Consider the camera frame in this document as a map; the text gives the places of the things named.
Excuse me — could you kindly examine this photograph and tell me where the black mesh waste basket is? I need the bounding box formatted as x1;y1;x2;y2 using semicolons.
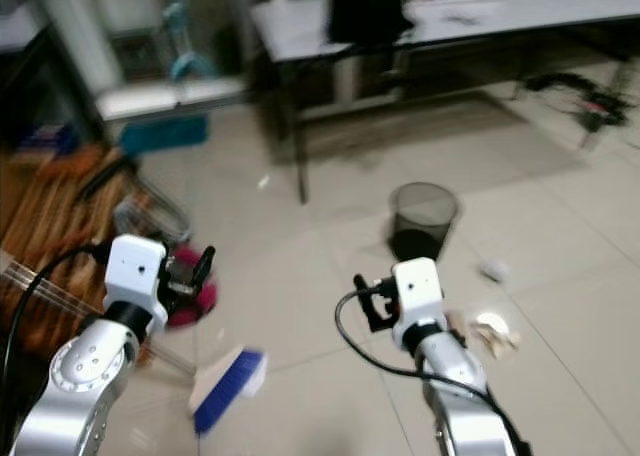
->
389;181;460;263

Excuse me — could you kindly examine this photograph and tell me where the black power strip with cables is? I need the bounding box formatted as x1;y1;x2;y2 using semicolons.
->
520;69;633;142

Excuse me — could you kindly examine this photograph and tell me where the beige crumpled paper scrap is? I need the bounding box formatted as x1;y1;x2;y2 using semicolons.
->
468;312;523;359

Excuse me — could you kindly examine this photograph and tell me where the vacuum hose with black handle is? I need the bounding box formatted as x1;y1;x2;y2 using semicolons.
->
78;154;191;245

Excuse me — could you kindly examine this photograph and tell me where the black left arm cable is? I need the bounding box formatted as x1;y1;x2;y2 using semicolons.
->
0;242;111;447

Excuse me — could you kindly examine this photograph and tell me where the grey table with black legs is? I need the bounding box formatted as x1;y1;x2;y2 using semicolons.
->
248;0;640;205

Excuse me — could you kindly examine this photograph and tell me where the teal mop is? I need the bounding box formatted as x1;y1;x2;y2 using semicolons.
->
163;1;221;85

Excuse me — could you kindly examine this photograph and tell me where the teal floor mat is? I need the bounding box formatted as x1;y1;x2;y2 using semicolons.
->
116;114;211;159

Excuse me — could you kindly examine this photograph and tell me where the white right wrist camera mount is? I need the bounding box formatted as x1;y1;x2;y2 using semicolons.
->
392;257;447;329

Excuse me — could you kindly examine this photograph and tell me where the broom with blue bristles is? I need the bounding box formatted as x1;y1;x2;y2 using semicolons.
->
0;256;269;437

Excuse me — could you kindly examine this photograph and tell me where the white crumpled paper ball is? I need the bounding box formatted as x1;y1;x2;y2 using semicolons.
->
478;259;512;283

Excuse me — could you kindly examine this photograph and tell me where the wooden slatted rack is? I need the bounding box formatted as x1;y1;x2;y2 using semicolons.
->
0;146;136;367

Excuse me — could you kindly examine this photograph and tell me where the blue printed box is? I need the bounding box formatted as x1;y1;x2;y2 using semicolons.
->
15;126;77;159

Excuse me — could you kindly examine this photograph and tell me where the brown cardboard piece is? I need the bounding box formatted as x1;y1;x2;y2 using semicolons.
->
445;310;469;343

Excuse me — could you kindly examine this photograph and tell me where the magenta vacuum cleaner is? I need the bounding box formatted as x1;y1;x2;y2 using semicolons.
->
165;244;221;329

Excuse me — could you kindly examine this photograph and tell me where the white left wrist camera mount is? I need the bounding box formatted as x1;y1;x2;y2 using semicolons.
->
105;234;169;317

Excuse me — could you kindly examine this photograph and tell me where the black bag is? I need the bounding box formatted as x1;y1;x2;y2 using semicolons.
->
327;0;415;49

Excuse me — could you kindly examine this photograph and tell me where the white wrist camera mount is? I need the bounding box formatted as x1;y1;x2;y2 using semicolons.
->
392;257;447;329
105;234;169;317

